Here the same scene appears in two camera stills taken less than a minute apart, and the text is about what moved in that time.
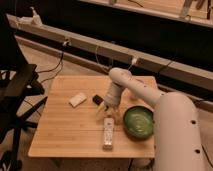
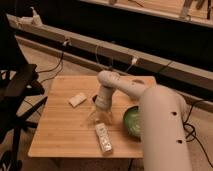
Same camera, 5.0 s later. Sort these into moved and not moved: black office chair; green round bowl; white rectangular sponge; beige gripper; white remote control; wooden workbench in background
Moved: beige gripper; white remote control
Not moved: wooden workbench in background; white rectangular sponge; black office chair; green round bowl
